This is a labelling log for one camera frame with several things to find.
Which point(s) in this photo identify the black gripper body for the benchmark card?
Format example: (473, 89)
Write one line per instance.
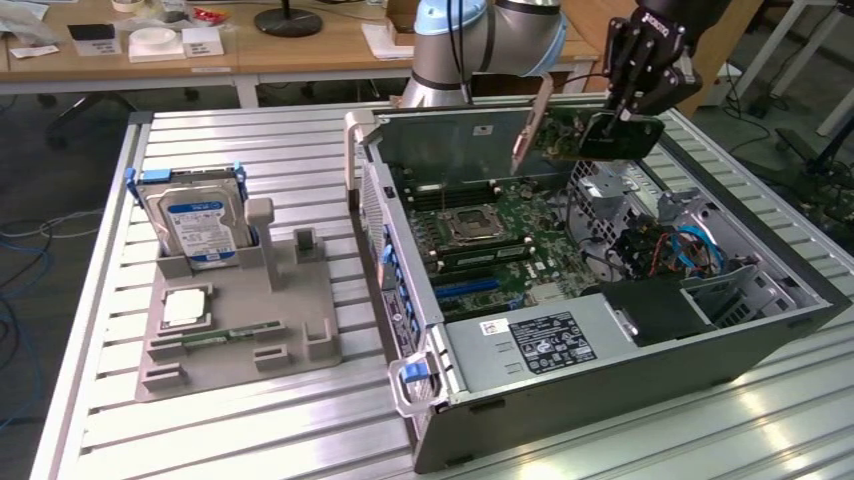
(675, 22)

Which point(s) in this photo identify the green graphics card black shroud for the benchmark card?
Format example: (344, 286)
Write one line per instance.
(621, 142)

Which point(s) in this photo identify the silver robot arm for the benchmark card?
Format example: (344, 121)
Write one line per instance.
(508, 30)

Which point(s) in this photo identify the wooden cabinet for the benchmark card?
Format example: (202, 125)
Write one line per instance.
(588, 25)

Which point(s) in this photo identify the metal disk bay cage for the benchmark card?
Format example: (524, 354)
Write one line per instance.
(601, 200)

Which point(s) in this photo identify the white paper stack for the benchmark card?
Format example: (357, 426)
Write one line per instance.
(384, 45)

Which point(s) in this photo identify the thin socket locking lever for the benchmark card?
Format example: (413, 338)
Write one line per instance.
(444, 197)

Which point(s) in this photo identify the green motherboard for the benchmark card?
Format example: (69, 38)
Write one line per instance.
(528, 250)

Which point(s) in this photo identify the metal CPU socket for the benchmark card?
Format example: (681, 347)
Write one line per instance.
(474, 225)

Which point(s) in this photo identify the installed black RAM stick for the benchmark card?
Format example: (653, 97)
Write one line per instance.
(481, 248)
(494, 258)

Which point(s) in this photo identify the silver chipset heatsink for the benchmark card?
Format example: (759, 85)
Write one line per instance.
(550, 294)

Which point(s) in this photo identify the blue expansion slot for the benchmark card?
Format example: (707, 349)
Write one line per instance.
(468, 288)

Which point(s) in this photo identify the black round lamp base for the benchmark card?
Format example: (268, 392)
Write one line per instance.
(289, 22)

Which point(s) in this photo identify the grey power supply unit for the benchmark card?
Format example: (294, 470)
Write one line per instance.
(481, 360)

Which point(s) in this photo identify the red packet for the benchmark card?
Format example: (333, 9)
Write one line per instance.
(210, 15)

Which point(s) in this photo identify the small white labelled box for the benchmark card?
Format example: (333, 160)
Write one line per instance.
(202, 45)

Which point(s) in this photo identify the black open PC case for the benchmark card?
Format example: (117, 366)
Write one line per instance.
(601, 400)

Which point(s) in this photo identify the blue case release latch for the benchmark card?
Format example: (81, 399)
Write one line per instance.
(414, 373)

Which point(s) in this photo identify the white box round recess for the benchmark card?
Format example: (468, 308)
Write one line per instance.
(157, 47)

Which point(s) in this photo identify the hard disk blue label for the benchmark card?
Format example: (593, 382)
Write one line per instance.
(194, 225)

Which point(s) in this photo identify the white tape roll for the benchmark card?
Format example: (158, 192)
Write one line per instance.
(127, 6)

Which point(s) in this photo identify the grey parts rack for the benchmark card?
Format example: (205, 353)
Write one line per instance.
(234, 300)

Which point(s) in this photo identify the white box black lid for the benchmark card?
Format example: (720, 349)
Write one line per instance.
(94, 37)

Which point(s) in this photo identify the black office chair base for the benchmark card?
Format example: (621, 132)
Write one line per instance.
(81, 107)

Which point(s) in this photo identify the silver CPU chip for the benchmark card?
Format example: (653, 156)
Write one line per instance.
(184, 310)

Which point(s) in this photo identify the wooden desk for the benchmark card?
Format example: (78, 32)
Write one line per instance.
(67, 70)

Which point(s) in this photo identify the green RAM stick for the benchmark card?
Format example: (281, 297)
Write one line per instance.
(208, 341)

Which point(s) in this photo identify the white paper slip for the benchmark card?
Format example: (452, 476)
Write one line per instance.
(34, 51)

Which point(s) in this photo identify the clear plastic bag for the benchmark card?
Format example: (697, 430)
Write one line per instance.
(27, 27)

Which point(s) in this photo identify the grey plastic drive bracket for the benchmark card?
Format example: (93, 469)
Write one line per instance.
(728, 300)

